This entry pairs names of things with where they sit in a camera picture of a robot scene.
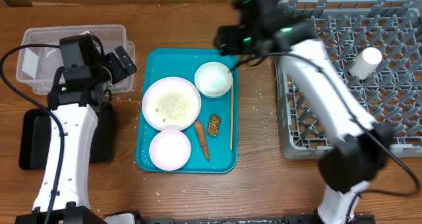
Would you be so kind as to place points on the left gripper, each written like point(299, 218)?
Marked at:
point(119, 73)

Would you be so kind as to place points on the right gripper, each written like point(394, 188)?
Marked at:
point(233, 37)

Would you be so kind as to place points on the white cup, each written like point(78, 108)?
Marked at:
point(366, 63)

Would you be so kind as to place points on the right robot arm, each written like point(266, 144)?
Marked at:
point(360, 144)

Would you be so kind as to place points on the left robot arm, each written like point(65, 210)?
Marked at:
point(77, 96)

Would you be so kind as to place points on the clear plastic waste bin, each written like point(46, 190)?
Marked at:
point(37, 65)

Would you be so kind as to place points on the grey dishwasher rack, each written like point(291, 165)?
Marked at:
point(392, 94)

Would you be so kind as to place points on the wooden chopstick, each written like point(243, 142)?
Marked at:
point(231, 118)

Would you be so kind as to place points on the large white dinner plate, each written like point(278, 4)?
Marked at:
point(171, 103)

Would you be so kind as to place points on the pale green bowl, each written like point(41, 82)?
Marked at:
point(213, 79)

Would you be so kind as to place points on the teal serving tray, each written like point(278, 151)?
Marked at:
point(165, 62)

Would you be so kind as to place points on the orange carrot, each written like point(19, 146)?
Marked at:
point(200, 132)

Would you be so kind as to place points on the small pink plate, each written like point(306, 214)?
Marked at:
point(170, 150)

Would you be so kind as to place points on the brown patterned food piece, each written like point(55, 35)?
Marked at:
point(213, 125)

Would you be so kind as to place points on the black plastic tray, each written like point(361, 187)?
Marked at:
point(36, 133)

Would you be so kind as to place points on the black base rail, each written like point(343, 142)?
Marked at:
point(135, 217)

